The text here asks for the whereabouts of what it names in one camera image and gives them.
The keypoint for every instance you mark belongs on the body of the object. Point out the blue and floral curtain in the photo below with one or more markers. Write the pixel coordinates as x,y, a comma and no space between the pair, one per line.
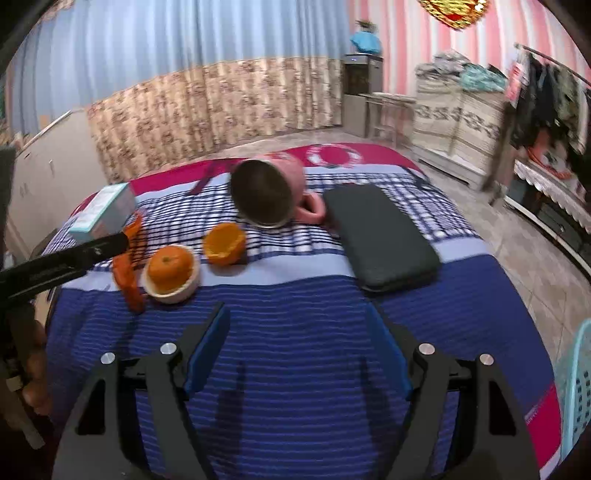
184,46

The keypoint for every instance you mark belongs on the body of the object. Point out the small potted plant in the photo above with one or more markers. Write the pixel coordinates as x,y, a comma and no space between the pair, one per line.
364,24

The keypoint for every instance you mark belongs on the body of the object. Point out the red heart wall decoration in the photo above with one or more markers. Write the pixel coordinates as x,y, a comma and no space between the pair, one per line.
455,11

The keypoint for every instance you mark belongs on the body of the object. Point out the black flat case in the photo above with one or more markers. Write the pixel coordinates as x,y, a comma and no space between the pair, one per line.
383,235

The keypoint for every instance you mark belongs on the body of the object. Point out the person's left hand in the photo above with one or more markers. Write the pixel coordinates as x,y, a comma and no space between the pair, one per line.
38,374

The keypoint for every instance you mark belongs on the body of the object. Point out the low shelf with lace cover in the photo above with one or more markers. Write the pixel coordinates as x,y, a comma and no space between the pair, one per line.
549,184

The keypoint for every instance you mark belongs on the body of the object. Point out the metal clothes rack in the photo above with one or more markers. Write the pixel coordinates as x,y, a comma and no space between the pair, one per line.
554,60

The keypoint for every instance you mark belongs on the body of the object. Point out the blue covered water bottle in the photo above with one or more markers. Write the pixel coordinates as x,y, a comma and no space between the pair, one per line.
367,42

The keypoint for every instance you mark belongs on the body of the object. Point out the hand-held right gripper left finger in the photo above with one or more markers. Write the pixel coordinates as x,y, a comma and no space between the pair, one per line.
207,350

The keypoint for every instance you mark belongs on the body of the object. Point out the grey water dispenser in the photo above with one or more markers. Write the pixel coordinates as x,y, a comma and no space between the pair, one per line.
362,92

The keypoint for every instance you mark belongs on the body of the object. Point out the pink mug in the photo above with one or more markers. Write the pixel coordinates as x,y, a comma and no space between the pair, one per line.
263,191

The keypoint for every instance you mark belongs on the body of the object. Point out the row of hanging clothes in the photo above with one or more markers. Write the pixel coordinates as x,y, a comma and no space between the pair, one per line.
549,101

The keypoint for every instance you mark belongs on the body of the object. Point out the mandarin orange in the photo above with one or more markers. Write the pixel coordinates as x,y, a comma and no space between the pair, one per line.
171,270

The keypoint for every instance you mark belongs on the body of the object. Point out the striped blue red blanket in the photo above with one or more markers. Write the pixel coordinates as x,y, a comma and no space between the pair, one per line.
300,314

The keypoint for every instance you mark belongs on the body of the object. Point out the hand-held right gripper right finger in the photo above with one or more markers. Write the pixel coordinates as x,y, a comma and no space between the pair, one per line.
390,350

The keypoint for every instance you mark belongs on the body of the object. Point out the teal cardboard box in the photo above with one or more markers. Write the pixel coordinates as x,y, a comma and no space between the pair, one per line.
104,207

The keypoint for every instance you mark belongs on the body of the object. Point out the pink hanging bag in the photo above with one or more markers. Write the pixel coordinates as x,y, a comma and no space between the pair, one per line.
516,83

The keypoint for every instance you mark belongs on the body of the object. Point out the white cabinet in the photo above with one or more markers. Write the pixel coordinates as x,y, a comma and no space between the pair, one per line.
55,170

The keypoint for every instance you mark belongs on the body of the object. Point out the teal plastic basket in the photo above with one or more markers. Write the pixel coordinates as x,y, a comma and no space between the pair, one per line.
577,392

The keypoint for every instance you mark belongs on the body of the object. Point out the small folding table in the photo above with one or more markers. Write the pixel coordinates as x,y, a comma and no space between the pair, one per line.
388,98

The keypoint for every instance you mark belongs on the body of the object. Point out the pile of folded clothes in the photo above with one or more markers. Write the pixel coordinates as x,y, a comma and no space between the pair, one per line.
480,76

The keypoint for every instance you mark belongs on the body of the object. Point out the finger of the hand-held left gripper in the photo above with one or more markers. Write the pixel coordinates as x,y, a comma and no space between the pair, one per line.
7,207
55,267

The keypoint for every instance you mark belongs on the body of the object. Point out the cabinet under patterned cloth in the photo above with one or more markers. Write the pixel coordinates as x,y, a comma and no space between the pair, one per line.
461,124

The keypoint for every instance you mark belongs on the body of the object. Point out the hollow half orange peel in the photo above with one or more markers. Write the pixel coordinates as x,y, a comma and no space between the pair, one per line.
224,244

